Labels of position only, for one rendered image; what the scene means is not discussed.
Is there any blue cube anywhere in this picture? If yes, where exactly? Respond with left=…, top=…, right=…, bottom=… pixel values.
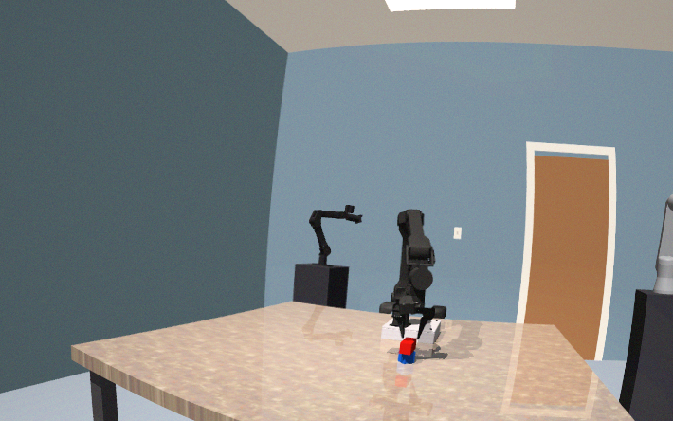
left=397, top=351, right=415, bottom=364

